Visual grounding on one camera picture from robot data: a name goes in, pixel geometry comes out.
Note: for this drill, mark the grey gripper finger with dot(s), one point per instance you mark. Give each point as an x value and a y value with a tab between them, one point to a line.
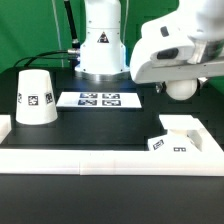
201	82
160	87

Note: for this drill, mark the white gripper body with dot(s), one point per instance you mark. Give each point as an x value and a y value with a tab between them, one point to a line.
179	46

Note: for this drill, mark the white lamp bulb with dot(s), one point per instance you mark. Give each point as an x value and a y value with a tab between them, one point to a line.
181	89

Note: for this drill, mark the white lamp base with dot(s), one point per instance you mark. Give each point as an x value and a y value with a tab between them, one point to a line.
177	137

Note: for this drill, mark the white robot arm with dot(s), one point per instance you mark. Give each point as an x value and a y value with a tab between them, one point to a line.
103	55

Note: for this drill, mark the white lamp shade cone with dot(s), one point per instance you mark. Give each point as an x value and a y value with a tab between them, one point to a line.
35	98

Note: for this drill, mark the white marker sheet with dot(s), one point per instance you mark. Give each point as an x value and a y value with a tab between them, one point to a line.
98	100

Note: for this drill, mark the white foam border frame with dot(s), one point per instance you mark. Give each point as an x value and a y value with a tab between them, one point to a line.
207	161

